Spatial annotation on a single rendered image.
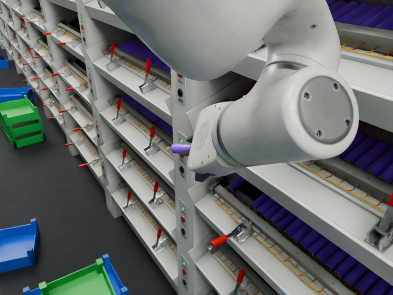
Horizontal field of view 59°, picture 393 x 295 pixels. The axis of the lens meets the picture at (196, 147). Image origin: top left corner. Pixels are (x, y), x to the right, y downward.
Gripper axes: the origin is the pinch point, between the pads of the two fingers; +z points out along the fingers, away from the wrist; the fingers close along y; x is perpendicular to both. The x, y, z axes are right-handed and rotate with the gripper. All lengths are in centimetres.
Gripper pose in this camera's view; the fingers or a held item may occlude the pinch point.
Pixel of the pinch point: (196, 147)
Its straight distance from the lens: 59.5
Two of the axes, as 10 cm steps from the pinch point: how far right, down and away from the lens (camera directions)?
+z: -3.6, 1.0, 9.3
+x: 9.0, 2.8, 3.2
